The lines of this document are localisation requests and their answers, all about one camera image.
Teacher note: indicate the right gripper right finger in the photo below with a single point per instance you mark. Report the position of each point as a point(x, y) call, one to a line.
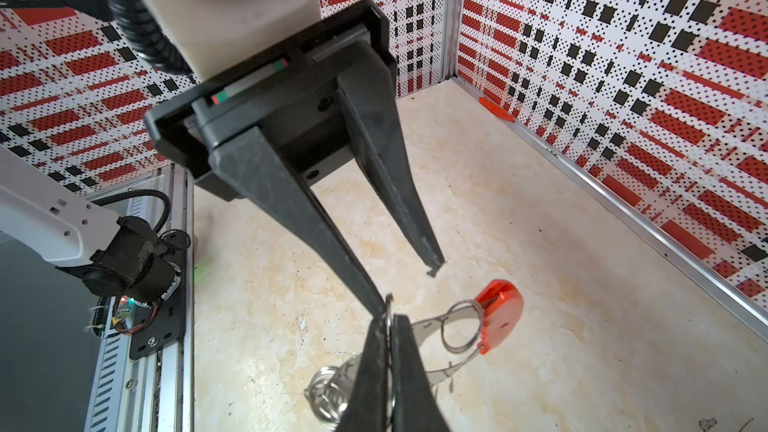
point(415, 408)

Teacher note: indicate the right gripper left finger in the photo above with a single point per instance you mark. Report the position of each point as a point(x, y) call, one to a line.
point(367, 406)

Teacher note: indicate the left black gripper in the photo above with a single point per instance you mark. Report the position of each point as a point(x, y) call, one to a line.
point(312, 106)

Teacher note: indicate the grey key organizer red handle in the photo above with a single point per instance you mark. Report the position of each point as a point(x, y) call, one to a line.
point(468, 329)

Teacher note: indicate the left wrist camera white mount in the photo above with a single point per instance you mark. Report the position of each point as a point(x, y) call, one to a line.
point(215, 35)

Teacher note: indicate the red strip at wall base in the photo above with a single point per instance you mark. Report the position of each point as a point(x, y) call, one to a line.
point(496, 109)

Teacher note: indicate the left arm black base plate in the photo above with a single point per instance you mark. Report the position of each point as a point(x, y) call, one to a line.
point(168, 318)

